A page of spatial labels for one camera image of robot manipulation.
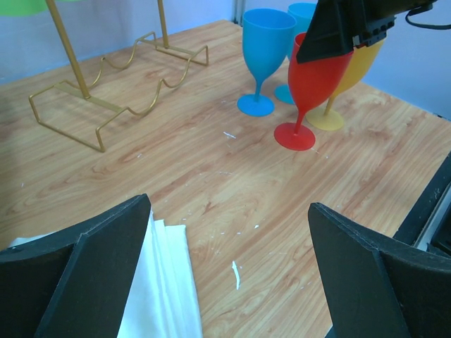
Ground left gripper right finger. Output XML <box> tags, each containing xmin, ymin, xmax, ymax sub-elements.
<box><xmin>308</xmin><ymin>203</ymin><xmax>450</xmax><ymax>337</ymax></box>

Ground gold wire glass rack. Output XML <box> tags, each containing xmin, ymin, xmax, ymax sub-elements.
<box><xmin>27</xmin><ymin>0</ymin><xmax>210</xmax><ymax>154</ymax></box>

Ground folded beige cloth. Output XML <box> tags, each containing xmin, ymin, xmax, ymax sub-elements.
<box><xmin>12</xmin><ymin>211</ymin><xmax>202</xmax><ymax>337</ymax></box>

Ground yellow wine glass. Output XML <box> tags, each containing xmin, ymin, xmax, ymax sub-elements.
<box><xmin>306</xmin><ymin>39</ymin><xmax>384</xmax><ymax>131</ymax></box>

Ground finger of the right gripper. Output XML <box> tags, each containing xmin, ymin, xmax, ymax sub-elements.
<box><xmin>295</xmin><ymin>1</ymin><xmax>373</xmax><ymax>64</ymax></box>

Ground green wine glass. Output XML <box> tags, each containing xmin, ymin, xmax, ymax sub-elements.
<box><xmin>0</xmin><ymin>0</ymin><xmax>47</xmax><ymax>17</ymax></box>

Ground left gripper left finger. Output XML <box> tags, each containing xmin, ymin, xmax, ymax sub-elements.
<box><xmin>1</xmin><ymin>194</ymin><xmax>152</xmax><ymax>337</ymax></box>

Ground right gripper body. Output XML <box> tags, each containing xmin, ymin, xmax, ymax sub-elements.
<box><xmin>352</xmin><ymin>0</ymin><xmax>433</xmax><ymax>48</ymax></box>

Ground light blue wine glass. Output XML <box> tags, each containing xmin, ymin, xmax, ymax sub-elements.
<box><xmin>274</xmin><ymin>2</ymin><xmax>316</xmax><ymax>105</ymax></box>

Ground red wine glass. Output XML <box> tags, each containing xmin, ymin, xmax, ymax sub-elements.
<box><xmin>274</xmin><ymin>33</ymin><xmax>353</xmax><ymax>151</ymax></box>

